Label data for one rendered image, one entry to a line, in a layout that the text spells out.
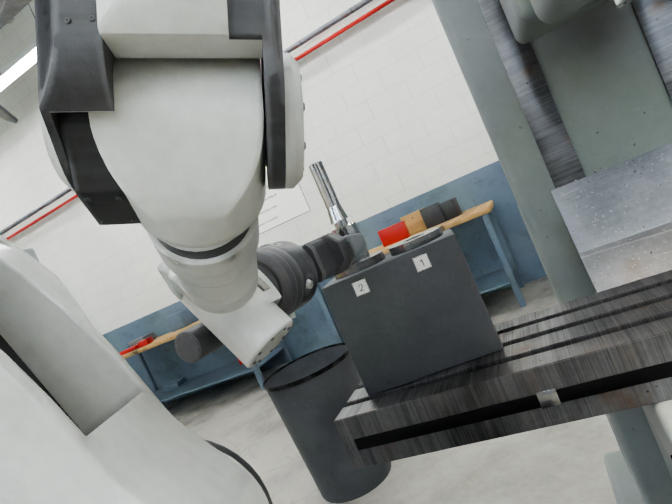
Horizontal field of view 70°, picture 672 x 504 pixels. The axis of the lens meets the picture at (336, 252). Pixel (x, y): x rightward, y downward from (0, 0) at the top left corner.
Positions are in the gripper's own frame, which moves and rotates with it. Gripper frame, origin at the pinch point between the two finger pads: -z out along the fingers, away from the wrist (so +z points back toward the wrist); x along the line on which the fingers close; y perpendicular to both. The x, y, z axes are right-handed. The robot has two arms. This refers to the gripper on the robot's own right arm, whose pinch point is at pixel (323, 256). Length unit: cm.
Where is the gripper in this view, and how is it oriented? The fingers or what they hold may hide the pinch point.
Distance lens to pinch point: 70.9
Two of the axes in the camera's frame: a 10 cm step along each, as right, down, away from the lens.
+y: 4.0, 9.2, 0.3
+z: -4.0, 2.0, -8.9
